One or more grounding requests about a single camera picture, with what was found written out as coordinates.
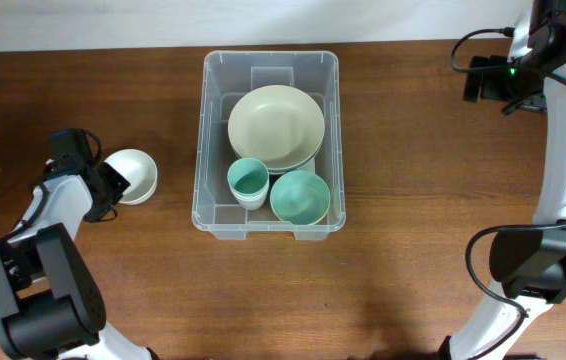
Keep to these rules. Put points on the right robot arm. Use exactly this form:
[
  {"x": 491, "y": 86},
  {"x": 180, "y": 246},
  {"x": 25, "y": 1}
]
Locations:
[{"x": 527, "y": 262}]

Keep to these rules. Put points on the white label in container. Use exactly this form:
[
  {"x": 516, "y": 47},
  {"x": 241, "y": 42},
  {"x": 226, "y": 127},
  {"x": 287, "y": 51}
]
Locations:
[{"x": 309, "y": 166}]

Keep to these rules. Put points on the green cup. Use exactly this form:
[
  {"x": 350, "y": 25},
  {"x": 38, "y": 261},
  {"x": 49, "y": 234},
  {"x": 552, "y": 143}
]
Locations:
[{"x": 248, "y": 177}]

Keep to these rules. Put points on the white cup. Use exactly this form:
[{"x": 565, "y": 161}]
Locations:
[{"x": 255, "y": 197}]

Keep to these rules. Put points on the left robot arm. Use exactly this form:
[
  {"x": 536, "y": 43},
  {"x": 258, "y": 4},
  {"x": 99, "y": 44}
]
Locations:
[{"x": 50, "y": 305}]

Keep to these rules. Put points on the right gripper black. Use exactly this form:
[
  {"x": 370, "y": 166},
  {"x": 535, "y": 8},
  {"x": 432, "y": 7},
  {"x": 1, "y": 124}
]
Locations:
[{"x": 491, "y": 89}]

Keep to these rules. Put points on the clear plastic storage container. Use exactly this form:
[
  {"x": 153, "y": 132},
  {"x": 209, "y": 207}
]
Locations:
[{"x": 227, "y": 77}]

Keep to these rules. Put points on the green bowl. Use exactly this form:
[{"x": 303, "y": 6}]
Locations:
[{"x": 300, "y": 185}]

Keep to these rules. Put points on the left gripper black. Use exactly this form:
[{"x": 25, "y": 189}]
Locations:
[{"x": 121, "y": 184}]

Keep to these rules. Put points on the yellow bowl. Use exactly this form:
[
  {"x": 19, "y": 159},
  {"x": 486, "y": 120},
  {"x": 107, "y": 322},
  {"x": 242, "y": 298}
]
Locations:
[{"x": 304, "y": 212}]

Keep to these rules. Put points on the white bowl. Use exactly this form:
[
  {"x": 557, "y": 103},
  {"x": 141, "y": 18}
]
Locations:
[{"x": 140, "y": 170}]

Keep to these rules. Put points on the grey translucent cup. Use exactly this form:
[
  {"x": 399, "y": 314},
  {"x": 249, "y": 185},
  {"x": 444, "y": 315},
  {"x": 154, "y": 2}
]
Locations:
[{"x": 252, "y": 204}]

